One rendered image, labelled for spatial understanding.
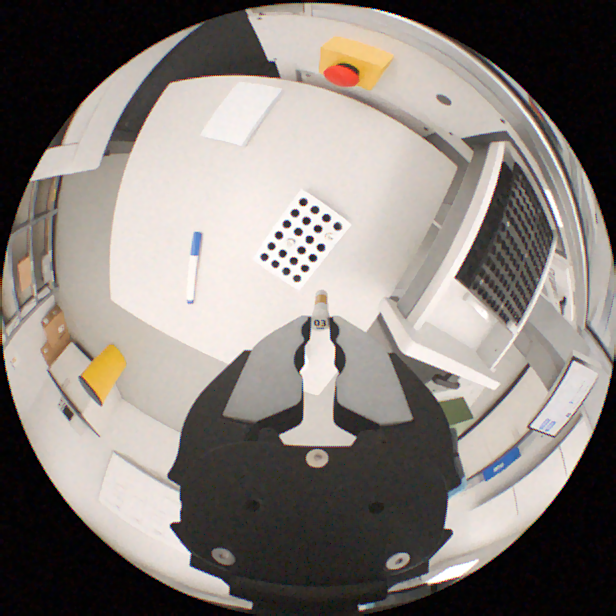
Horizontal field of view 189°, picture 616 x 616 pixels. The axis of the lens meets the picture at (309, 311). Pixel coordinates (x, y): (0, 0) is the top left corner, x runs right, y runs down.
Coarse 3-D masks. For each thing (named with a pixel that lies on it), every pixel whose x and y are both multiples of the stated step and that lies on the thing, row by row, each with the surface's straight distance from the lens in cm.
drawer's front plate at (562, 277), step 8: (552, 264) 55; (560, 264) 54; (552, 272) 59; (560, 272) 55; (568, 272) 55; (552, 280) 63; (560, 280) 59; (568, 280) 56; (560, 288) 63; (568, 288) 59; (552, 296) 75; (560, 296) 68; (568, 296) 63; (568, 304) 68; (568, 312) 74
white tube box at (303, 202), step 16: (304, 192) 29; (288, 208) 29; (304, 208) 29; (320, 208) 29; (288, 224) 33; (304, 224) 30; (320, 224) 29; (336, 224) 33; (272, 240) 30; (304, 240) 30; (320, 240) 30; (336, 240) 30; (256, 256) 31; (272, 256) 31; (288, 256) 30; (304, 256) 30; (320, 256) 30; (272, 272) 31; (288, 272) 32; (304, 272) 31
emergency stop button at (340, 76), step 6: (330, 66) 27; (336, 66) 26; (324, 72) 27; (330, 72) 26; (336, 72) 26; (342, 72) 26; (348, 72) 26; (354, 72) 27; (330, 78) 27; (336, 78) 27; (342, 78) 26; (348, 78) 26; (354, 78) 26; (336, 84) 28; (342, 84) 27; (348, 84) 27; (354, 84) 27
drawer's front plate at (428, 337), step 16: (384, 304) 30; (400, 320) 26; (400, 336) 24; (416, 336) 25; (432, 336) 30; (448, 336) 38; (416, 352) 24; (432, 352) 25; (448, 352) 29; (464, 352) 38; (448, 368) 29; (464, 368) 31; (480, 368) 39; (496, 384) 44
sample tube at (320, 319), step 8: (320, 296) 16; (320, 304) 15; (328, 304) 16; (312, 312) 15; (320, 312) 14; (328, 312) 14; (312, 320) 14; (320, 320) 14; (328, 320) 14; (320, 328) 14
